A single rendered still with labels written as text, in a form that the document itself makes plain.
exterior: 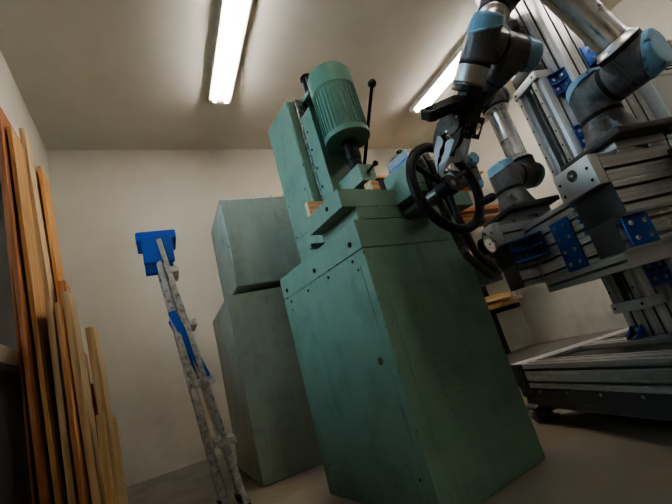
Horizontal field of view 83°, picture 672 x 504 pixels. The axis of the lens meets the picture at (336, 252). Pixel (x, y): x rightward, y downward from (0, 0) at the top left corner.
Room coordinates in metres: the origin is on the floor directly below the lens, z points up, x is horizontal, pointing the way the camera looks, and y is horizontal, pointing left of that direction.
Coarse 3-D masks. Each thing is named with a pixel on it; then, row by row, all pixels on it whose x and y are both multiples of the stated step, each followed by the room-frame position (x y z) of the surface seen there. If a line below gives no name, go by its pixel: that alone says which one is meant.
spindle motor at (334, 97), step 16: (320, 64) 1.23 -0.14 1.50; (336, 64) 1.23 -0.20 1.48; (320, 80) 1.23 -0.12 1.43; (336, 80) 1.23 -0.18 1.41; (320, 96) 1.25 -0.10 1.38; (336, 96) 1.22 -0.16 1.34; (352, 96) 1.25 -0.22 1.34; (320, 112) 1.27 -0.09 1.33; (336, 112) 1.22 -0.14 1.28; (352, 112) 1.23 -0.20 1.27; (336, 128) 1.23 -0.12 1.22; (352, 128) 1.23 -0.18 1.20; (368, 128) 1.28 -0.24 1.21; (336, 144) 1.30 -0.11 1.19
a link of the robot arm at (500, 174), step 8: (504, 160) 1.51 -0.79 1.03; (512, 160) 1.52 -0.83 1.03; (496, 168) 1.52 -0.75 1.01; (504, 168) 1.51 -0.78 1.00; (512, 168) 1.51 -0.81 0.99; (520, 168) 1.53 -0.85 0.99; (488, 176) 1.58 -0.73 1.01; (496, 176) 1.53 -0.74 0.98; (504, 176) 1.52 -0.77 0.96; (512, 176) 1.51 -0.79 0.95; (520, 176) 1.53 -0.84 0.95; (496, 184) 1.55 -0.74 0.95; (504, 184) 1.52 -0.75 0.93; (512, 184) 1.51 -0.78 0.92; (496, 192) 1.57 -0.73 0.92
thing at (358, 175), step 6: (354, 168) 1.26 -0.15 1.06; (360, 168) 1.25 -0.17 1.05; (366, 168) 1.26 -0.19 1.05; (348, 174) 1.30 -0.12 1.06; (354, 174) 1.27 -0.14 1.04; (360, 174) 1.25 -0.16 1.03; (366, 174) 1.26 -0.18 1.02; (372, 174) 1.28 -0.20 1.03; (342, 180) 1.34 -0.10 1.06; (348, 180) 1.31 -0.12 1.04; (354, 180) 1.28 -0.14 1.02; (360, 180) 1.26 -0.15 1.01; (366, 180) 1.26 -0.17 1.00; (342, 186) 1.34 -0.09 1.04; (348, 186) 1.32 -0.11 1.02; (354, 186) 1.29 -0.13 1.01; (360, 186) 1.29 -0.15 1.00
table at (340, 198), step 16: (336, 192) 1.04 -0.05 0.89; (352, 192) 1.06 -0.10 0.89; (368, 192) 1.10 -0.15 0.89; (384, 192) 1.13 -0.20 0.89; (464, 192) 1.36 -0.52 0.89; (320, 208) 1.12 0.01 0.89; (336, 208) 1.05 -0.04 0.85; (352, 208) 1.07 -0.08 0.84; (448, 208) 1.33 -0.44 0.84; (464, 208) 1.39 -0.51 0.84; (320, 224) 1.14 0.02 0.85
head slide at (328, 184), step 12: (312, 108) 1.34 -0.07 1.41; (312, 120) 1.34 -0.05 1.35; (312, 132) 1.36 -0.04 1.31; (312, 144) 1.38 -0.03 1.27; (324, 144) 1.35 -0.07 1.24; (312, 156) 1.40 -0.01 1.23; (324, 156) 1.34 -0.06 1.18; (336, 156) 1.37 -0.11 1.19; (324, 168) 1.35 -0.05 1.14; (336, 168) 1.36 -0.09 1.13; (348, 168) 1.40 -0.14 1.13; (324, 180) 1.37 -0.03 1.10; (336, 180) 1.35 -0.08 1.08; (324, 192) 1.39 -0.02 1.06
